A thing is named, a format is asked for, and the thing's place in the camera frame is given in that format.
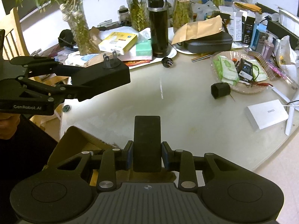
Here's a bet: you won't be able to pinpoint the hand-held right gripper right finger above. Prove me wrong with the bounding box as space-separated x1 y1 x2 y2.
161 141 246 189

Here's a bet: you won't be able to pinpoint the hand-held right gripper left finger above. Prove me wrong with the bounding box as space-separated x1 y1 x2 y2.
48 141 134 190

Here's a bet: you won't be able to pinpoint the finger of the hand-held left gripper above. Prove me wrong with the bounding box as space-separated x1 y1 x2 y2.
0 76 82 104
9 55 88 77

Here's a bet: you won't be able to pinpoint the black rectangular block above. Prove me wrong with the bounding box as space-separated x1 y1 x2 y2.
133 115 162 173

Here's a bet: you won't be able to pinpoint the brown cardboard box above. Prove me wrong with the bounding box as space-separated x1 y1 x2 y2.
48 126 177 187

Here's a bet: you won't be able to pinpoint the black power adapter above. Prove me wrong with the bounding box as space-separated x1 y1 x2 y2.
71 51 131 102

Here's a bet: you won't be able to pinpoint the person's left hand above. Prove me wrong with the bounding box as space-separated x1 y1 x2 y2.
0 113 22 141

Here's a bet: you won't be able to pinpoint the glass vase with pink flowers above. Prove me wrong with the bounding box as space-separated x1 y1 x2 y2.
59 0 94 54

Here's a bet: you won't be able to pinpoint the wooden chair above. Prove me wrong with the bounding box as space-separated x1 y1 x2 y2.
0 7 31 59

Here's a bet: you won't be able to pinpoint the yellow and white box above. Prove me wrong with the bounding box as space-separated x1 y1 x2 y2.
98 32 138 55

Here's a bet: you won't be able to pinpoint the black hexagonal part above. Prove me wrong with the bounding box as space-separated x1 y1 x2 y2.
211 82 231 99

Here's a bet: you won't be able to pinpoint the flat red packet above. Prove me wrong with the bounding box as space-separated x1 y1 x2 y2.
123 59 151 67

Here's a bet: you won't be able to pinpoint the small clear jar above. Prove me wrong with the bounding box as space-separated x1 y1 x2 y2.
118 6 130 26

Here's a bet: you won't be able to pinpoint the green tissue box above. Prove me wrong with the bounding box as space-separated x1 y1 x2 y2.
134 40 153 57

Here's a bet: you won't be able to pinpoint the white tray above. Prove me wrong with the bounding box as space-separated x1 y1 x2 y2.
65 44 178 70

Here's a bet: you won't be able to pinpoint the green packets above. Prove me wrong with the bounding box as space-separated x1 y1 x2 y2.
214 55 239 84

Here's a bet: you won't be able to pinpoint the brown sticks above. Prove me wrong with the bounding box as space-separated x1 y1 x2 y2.
192 52 214 62

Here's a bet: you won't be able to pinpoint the white rectangular box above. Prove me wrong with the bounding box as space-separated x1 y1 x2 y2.
245 99 289 130

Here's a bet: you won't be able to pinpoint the black thermos bottle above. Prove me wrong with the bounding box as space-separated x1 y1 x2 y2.
147 0 169 58

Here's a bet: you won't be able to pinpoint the black hard-shell case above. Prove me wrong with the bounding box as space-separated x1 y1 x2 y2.
181 32 234 54

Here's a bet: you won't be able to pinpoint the small black box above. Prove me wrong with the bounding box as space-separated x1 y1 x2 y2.
238 59 254 78

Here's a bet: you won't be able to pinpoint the brown paper envelope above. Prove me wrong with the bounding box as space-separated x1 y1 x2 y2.
172 15 223 45

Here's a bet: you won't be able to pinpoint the white handheld gimbal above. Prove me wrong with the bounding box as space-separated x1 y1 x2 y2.
271 86 299 136

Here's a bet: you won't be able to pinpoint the pink pump bottle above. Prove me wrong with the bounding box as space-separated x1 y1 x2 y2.
262 34 275 56

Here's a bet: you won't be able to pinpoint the white carton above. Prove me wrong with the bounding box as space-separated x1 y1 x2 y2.
228 10 248 41

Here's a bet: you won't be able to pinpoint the black carton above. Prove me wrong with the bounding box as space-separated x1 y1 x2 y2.
242 16 256 43

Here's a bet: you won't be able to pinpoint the blue carton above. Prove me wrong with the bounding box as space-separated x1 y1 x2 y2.
251 23 267 47

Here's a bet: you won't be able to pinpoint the white plastic bag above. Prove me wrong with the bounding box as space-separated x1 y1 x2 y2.
273 35 298 75

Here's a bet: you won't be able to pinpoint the yellow cloth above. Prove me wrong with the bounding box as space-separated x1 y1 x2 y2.
234 2 263 13

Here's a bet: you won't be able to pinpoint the long black box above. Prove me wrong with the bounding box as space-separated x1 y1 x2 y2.
266 20 297 40

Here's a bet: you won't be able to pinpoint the striped ribbon cable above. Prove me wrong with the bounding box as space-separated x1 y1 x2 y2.
248 51 284 80

